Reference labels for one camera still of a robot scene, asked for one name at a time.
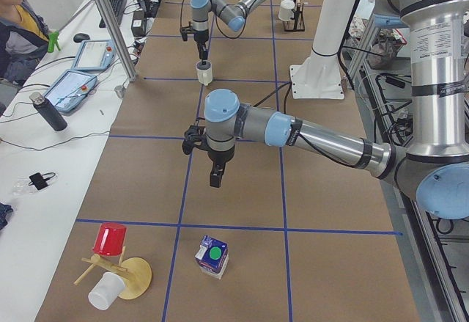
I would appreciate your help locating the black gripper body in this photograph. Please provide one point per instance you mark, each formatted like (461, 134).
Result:
(200, 37)
(218, 157)

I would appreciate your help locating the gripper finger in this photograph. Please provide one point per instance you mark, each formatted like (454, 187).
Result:
(216, 176)
(201, 51)
(204, 53)

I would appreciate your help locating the white ribbed HOME mug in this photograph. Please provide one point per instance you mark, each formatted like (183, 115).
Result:
(204, 72)

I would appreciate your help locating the blue white milk carton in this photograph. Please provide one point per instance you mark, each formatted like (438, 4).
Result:
(212, 256)

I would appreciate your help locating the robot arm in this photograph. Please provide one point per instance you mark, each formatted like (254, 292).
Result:
(233, 15)
(432, 170)

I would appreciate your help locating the red plastic cup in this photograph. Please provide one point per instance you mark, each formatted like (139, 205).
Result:
(110, 239)

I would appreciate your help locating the wooden cup tree stand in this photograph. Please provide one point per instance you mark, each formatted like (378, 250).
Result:
(135, 271)

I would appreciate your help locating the white plastic cup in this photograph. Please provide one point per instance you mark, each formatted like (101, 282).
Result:
(105, 292)

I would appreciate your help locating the white mug on rack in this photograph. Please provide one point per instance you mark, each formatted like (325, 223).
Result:
(286, 10)

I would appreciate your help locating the black keyboard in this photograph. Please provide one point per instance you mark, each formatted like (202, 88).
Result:
(118, 8)

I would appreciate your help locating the teach pendant far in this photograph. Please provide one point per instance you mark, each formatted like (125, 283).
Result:
(94, 56)

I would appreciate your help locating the teach pendant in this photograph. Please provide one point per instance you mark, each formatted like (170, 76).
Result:
(70, 90)
(94, 56)

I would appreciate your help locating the black computer mouse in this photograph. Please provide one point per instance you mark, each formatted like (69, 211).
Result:
(80, 37)

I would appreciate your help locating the teach pendant near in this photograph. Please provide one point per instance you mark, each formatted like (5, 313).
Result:
(70, 90)

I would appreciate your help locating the green clamp tool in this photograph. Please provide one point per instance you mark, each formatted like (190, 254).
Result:
(53, 42)

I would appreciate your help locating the black water bottle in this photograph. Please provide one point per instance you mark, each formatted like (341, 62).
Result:
(49, 113)

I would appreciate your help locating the seated person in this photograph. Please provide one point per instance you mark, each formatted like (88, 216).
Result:
(24, 40)

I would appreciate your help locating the aluminium frame post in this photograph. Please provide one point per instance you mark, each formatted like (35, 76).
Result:
(107, 14)

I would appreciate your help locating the black wire mug rack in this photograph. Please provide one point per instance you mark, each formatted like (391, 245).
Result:
(297, 23)

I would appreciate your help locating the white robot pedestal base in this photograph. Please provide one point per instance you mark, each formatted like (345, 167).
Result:
(319, 76)

